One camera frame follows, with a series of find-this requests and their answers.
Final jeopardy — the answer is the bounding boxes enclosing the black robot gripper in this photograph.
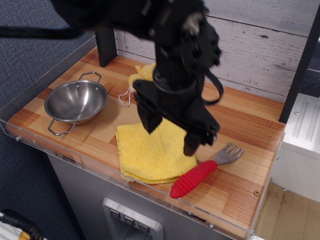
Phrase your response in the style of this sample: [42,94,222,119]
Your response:
[133,70,220,156]

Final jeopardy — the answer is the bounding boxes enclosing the red handled metal fork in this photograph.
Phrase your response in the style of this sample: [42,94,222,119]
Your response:
[169,142,244,199]

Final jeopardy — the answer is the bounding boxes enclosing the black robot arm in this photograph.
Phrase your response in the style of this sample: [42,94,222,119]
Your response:
[52,0,224,156]

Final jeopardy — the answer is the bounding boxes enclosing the folded yellow cloth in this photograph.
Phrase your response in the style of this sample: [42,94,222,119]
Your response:
[115,119,198,184]

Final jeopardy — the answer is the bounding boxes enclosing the yellow plush toy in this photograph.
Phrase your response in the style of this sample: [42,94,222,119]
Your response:
[118,63,156,107]

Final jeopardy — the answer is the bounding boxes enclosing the grey toy dispenser panel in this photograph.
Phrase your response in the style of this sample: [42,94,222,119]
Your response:
[102,197,164,240]

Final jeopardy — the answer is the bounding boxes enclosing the white ridged side unit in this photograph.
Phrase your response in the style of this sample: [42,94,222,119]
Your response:
[270,93,320,202]

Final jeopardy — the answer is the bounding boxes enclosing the clear acrylic table guard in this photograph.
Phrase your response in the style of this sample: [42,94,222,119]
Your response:
[0,36,284,240]

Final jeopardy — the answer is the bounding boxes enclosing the black yellow object bottom left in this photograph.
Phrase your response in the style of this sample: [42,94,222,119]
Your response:
[0,209,46,240]

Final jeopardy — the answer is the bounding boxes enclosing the stainless steel two-handled bowl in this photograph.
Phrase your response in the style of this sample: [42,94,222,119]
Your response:
[44,71,108,136]

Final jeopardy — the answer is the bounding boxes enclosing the black left frame post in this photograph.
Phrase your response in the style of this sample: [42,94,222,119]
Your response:
[95,28,118,68]

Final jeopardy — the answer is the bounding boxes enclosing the black frame post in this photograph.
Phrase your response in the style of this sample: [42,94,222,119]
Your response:
[278,6,320,124]
[95,28,118,68]

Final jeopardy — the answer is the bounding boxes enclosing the black right frame post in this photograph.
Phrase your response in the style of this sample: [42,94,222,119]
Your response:
[278,6,320,124]

